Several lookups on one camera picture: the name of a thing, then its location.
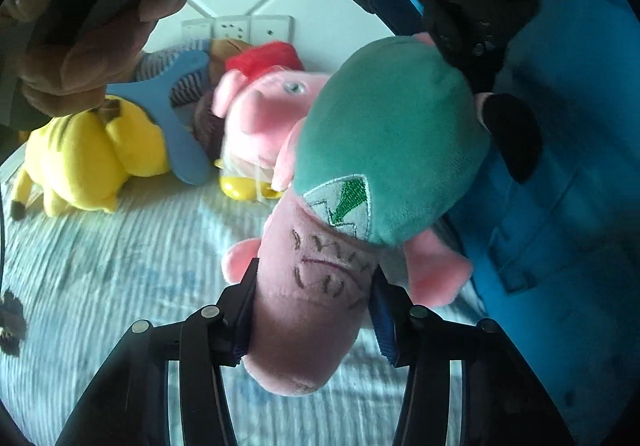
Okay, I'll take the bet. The teal and pink plush toy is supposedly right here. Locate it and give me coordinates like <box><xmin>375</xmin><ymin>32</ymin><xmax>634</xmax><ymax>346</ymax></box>
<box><xmin>222</xmin><ymin>31</ymin><xmax>544</xmax><ymax>398</ymax></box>

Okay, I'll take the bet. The red plush toy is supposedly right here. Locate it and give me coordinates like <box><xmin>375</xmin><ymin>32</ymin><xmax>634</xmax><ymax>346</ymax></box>
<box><xmin>225</xmin><ymin>41</ymin><xmax>305</xmax><ymax>78</ymax></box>

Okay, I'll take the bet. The light blue tablecloth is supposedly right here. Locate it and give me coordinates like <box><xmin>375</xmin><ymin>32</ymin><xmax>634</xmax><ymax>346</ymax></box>
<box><xmin>0</xmin><ymin>146</ymin><xmax>501</xmax><ymax>446</ymax></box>

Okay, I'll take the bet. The dark fuzzy object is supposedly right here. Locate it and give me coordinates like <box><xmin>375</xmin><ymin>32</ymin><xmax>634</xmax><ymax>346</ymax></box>
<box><xmin>0</xmin><ymin>291</ymin><xmax>27</xmax><ymax>358</ymax></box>

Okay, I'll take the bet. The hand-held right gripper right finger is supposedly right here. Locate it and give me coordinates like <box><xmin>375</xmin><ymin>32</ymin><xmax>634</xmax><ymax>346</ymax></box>
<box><xmin>370</xmin><ymin>271</ymin><xmax>586</xmax><ymax>446</ymax></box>

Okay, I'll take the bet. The person's left hand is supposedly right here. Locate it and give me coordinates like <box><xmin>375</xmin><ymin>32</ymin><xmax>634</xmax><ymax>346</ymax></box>
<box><xmin>0</xmin><ymin>0</ymin><xmax>194</xmax><ymax>118</ymax></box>

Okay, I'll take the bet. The blue plastic crate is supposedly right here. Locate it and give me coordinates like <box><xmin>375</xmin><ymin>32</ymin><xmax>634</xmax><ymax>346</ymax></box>
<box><xmin>440</xmin><ymin>0</ymin><xmax>640</xmax><ymax>429</ymax></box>

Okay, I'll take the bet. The yellow tiger plush toy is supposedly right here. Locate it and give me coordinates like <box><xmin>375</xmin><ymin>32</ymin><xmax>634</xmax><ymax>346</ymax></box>
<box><xmin>10</xmin><ymin>94</ymin><xmax>171</xmax><ymax>218</ymax></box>

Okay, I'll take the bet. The pink pig plush toy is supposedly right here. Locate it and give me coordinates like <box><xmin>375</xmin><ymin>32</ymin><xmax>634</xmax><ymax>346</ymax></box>
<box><xmin>212</xmin><ymin>66</ymin><xmax>334</xmax><ymax>201</ymax></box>

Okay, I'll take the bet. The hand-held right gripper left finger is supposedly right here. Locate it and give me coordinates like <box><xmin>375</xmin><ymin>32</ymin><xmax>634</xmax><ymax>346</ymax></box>
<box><xmin>55</xmin><ymin>271</ymin><xmax>261</xmax><ymax>446</ymax></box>

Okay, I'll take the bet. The light blue plastic toy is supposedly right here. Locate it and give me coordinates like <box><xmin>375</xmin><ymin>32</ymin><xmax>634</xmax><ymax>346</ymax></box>
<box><xmin>106</xmin><ymin>50</ymin><xmax>214</xmax><ymax>186</ymax></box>

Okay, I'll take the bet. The striped brown plush doll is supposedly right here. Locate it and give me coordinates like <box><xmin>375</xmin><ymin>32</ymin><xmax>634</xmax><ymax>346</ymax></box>
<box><xmin>132</xmin><ymin>37</ymin><xmax>261</xmax><ymax>158</ymax></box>

